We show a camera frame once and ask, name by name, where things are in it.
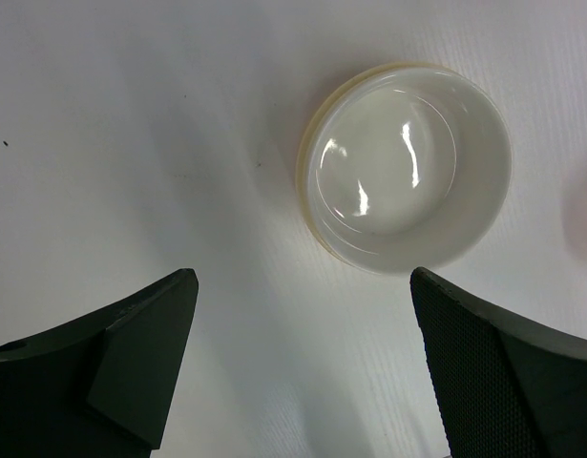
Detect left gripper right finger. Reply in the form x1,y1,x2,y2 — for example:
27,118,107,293
410,267,587,457

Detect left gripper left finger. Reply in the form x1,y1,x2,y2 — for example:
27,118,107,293
0,268,199,457

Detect yellow lunch box bowl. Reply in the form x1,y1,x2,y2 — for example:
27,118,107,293
295,62,513,275

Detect pink lunch box bowl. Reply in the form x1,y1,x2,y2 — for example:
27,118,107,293
561,178,587,263

